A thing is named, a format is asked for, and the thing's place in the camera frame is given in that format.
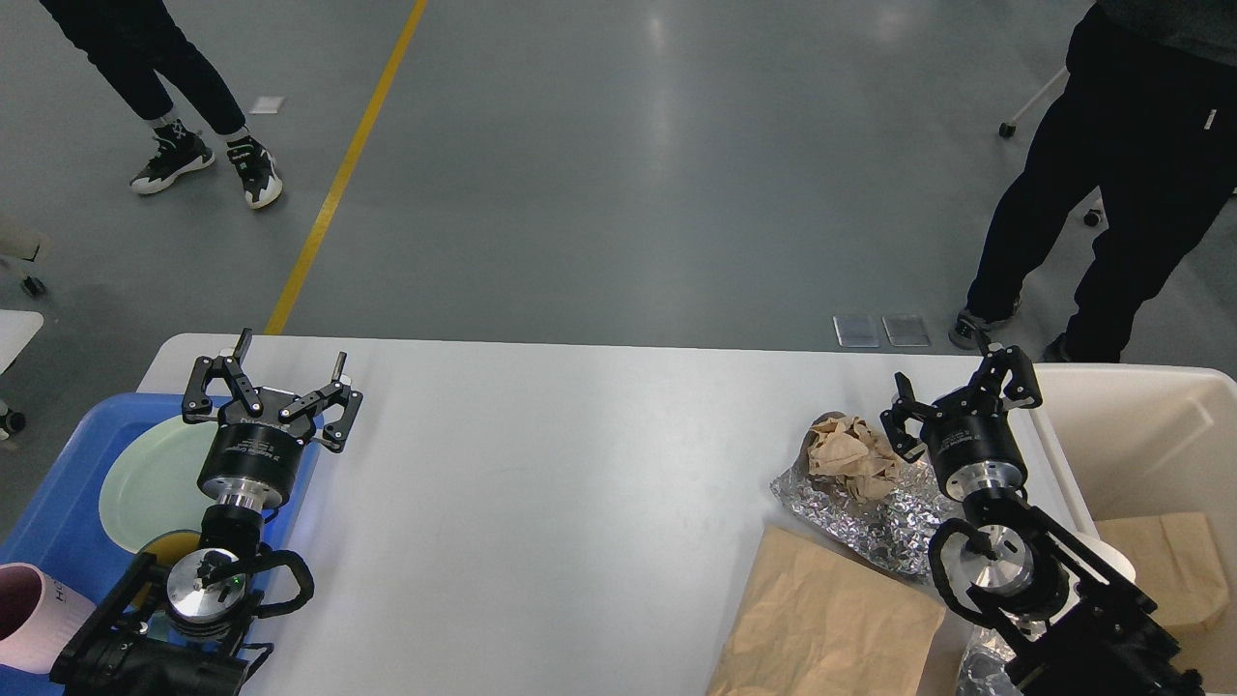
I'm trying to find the beige plastic bin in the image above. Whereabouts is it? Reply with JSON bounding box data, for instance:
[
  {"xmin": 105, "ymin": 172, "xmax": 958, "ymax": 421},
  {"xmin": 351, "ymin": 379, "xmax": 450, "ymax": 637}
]
[{"xmin": 1024, "ymin": 363, "xmax": 1237, "ymax": 696}]

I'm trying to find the white office chair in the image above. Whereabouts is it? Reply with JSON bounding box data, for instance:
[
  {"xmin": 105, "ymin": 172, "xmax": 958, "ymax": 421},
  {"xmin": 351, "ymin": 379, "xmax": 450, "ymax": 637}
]
[{"xmin": 996, "ymin": 66, "xmax": 1108, "ymax": 227}]

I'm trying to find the teal mug yellow inside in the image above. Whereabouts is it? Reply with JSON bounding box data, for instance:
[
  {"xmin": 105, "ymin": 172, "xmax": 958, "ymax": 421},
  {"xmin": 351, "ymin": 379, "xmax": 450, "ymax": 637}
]
[{"xmin": 129, "ymin": 530, "xmax": 209, "ymax": 645}]

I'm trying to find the light green plate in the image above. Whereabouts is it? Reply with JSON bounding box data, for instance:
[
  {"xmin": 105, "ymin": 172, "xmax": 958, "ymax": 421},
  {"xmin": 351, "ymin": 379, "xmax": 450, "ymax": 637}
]
[{"xmin": 98, "ymin": 417, "xmax": 216, "ymax": 553}]

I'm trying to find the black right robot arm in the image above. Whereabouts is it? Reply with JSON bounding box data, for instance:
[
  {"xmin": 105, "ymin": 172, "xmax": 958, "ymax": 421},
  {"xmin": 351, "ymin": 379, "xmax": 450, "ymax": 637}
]
[{"xmin": 880, "ymin": 344, "xmax": 1204, "ymax": 695}]

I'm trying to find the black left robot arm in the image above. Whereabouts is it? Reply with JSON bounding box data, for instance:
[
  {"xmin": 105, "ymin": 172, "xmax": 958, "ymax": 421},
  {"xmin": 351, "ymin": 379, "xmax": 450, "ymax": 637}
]
[{"xmin": 49, "ymin": 329, "xmax": 362, "ymax": 695}]

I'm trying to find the small foil wrapper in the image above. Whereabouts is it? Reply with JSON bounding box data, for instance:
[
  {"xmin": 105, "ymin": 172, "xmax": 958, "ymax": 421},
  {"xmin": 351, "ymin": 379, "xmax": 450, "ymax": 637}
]
[{"xmin": 955, "ymin": 628, "xmax": 1021, "ymax": 696}]

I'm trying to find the crumpled brown paper ball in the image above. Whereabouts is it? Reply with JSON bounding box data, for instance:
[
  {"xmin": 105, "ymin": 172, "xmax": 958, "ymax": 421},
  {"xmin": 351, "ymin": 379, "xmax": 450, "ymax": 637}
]
[{"xmin": 807, "ymin": 414, "xmax": 903, "ymax": 503}]

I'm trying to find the white side table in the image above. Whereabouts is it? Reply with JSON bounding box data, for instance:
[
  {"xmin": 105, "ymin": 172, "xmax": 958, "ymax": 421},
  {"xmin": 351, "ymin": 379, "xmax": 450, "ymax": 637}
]
[{"xmin": 0, "ymin": 309, "xmax": 46, "ymax": 441}]

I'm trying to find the flat brown paper bag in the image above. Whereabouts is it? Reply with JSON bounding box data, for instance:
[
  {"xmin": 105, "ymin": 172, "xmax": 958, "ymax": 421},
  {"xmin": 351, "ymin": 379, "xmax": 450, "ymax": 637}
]
[{"xmin": 706, "ymin": 525, "xmax": 945, "ymax": 695}]

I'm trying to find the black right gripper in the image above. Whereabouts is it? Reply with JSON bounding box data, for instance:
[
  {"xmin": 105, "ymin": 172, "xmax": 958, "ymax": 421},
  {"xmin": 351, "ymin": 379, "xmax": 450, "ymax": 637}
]
[{"xmin": 880, "ymin": 329, "xmax": 1043, "ymax": 502}]

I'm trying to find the pink ribbed mug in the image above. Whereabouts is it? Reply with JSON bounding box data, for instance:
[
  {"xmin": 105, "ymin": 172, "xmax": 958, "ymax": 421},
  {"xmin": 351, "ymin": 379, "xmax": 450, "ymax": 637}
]
[{"xmin": 1, "ymin": 562, "xmax": 96, "ymax": 675}]

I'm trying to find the crumpled aluminium foil sheet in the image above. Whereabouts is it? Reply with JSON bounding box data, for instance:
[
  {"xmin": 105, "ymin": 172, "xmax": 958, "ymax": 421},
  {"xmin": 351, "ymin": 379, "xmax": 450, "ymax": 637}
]
[{"xmin": 769, "ymin": 413, "xmax": 962, "ymax": 585}]

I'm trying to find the person with black sneakers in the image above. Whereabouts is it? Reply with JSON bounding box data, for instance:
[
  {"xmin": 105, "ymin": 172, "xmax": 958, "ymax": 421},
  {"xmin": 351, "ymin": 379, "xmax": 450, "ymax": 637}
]
[{"xmin": 43, "ymin": 1, "xmax": 285, "ymax": 210}]

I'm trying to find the brown paper bag in bin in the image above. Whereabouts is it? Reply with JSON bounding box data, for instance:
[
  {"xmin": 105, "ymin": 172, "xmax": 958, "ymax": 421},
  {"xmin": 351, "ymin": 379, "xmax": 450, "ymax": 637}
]
[{"xmin": 1095, "ymin": 511, "xmax": 1231, "ymax": 633}]

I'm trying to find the person in black right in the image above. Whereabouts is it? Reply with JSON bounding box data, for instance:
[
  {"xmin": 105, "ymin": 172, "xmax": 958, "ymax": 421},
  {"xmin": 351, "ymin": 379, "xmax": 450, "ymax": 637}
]
[{"xmin": 949, "ymin": 1, "xmax": 1236, "ymax": 363}]

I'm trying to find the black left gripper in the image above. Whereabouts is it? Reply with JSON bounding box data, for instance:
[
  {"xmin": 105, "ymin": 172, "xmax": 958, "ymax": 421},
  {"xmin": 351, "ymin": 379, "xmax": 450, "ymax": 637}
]
[{"xmin": 182, "ymin": 328, "xmax": 364, "ymax": 511}]

